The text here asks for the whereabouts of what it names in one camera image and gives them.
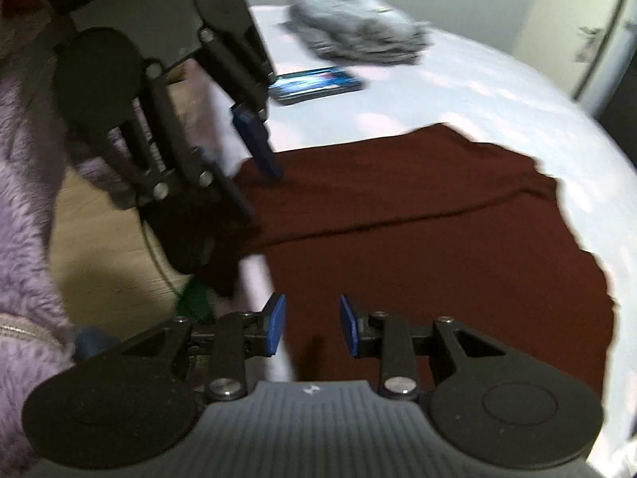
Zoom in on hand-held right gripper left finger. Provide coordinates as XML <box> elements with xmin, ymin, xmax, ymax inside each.
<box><xmin>122</xmin><ymin>293</ymin><xmax>288</xmax><ymax>402</ymax></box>

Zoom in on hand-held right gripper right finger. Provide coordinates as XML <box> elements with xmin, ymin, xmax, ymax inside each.
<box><xmin>339</xmin><ymin>294</ymin><xmax>506</xmax><ymax>402</ymax></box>

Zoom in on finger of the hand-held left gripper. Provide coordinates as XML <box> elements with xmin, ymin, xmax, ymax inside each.
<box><xmin>74</xmin><ymin>61</ymin><xmax>257</xmax><ymax>226</ymax></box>
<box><xmin>198</xmin><ymin>26</ymin><xmax>285</xmax><ymax>181</ymax></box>

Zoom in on maroon garment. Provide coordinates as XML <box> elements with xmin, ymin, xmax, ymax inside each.
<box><xmin>144</xmin><ymin>122</ymin><xmax>618</xmax><ymax>394</ymax></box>

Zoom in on blue flat packet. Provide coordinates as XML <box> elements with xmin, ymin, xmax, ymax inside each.
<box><xmin>268</xmin><ymin>66</ymin><xmax>365</xmax><ymax>106</ymax></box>

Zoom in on green patterned cloth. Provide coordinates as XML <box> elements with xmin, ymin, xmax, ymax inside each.
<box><xmin>174</xmin><ymin>279</ymin><xmax>217</xmax><ymax>322</ymax></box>

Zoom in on folded grey striped garment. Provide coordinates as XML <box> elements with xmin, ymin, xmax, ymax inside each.
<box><xmin>281</xmin><ymin>0</ymin><xmax>433</xmax><ymax>67</ymax></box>

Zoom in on purple fuzzy robe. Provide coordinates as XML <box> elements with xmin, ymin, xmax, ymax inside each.
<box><xmin>0</xmin><ymin>0</ymin><xmax>150</xmax><ymax>478</ymax></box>

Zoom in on bed with polka dot sheet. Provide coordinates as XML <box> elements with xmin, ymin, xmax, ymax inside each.
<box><xmin>199</xmin><ymin>5</ymin><xmax>637</xmax><ymax>478</ymax></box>

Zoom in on cream door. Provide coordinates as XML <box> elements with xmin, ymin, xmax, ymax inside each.
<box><xmin>512</xmin><ymin>0</ymin><xmax>628</xmax><ymax>100</ymax></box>

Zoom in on black sliding wardrobe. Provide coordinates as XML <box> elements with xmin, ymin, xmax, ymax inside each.
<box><xmin>572</xmin><ymin>0</ymin><xmax>637</xmax><ymax>170</ymax></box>

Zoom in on small hanging bag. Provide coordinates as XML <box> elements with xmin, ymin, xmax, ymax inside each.
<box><xmin>577</xmin><ymin>25</ymin><xmax>606</xmax><ymax>63</ymax></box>

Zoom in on black cable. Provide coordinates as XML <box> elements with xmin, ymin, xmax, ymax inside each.
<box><xmin>141</xmin><ymin>219</ymin><xmax>177</xmax><ymax>300</ymax></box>

